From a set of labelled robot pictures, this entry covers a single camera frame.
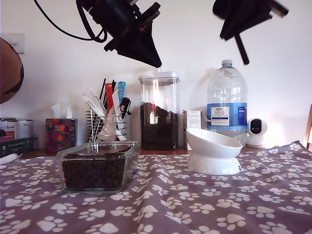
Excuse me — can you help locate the black measuring scoop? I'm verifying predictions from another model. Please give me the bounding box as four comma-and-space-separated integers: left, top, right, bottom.
212, 0, 250, 65

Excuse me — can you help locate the white tilted cat bowl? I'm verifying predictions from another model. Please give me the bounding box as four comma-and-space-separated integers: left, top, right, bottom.
185, 128, 243, 176

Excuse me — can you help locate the blue sachet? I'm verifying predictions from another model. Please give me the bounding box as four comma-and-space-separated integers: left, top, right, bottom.
117, 81, 127, 102

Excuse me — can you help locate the black clip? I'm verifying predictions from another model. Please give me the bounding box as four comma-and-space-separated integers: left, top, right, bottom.
119, 97, 132, 120

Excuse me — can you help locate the white sachet red print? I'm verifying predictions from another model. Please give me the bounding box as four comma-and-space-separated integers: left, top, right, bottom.
85, 87, 108, 115

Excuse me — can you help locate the white sachet green print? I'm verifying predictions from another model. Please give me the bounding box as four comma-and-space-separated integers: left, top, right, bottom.
81, 94, 107, 117

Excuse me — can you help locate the large clear water bottle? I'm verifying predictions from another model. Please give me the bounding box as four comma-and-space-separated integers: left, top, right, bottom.
206, 59, 248, 148

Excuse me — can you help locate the clear kibble canister white lid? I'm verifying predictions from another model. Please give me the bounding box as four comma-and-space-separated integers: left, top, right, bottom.
137, 71, 180, 151

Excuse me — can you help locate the white carton box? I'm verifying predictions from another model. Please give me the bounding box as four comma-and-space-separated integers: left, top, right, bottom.
182, 110, 203, 151

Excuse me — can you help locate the white tissue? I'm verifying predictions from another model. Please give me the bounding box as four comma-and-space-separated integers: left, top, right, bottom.
51, 102, 73, 119

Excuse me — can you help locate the floral tissue box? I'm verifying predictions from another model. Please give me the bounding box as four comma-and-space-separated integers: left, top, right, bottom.
45, 118, 78, 154

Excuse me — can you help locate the round wooden board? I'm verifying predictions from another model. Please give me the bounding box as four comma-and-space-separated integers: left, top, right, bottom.
0, 38, 24, 105

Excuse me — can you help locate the glass container of kibble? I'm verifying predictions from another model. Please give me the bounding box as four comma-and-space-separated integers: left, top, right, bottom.
55, 140, 141, 195

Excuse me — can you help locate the tin can white label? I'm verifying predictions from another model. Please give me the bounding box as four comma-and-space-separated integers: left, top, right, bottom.
17, 119, 34, 139

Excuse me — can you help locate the tin can dark label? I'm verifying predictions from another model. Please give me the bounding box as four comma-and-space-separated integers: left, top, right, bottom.
0, 117, 19, 142

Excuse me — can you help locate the dark green printed box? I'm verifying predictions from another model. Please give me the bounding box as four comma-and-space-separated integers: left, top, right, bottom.
0, 136, 35, 158

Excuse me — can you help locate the purple paw print cloth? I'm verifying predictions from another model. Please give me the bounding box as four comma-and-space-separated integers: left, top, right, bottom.
0, 140, 312, 234

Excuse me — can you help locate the white sachet green ring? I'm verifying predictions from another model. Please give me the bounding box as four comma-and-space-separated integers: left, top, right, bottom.
112, 89, 127, 141

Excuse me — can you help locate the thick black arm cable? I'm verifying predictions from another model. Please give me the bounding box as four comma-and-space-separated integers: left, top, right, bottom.
77, 0, 108, 43

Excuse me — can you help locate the chrome wire holder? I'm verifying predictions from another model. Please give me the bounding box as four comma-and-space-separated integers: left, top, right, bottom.
85, 109, 128, 142

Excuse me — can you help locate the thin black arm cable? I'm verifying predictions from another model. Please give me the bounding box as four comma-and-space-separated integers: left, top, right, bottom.
33, 0, 108, 41

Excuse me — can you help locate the white wall switch plate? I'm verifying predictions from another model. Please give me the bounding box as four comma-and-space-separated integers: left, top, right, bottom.
0, 33, 26, 55

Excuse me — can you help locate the small white round camera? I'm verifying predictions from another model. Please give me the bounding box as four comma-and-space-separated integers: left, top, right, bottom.
246, 118, 268, 148

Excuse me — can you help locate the wooden chair frame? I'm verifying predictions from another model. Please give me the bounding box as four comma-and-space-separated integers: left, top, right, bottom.
306, 104, 312, 151

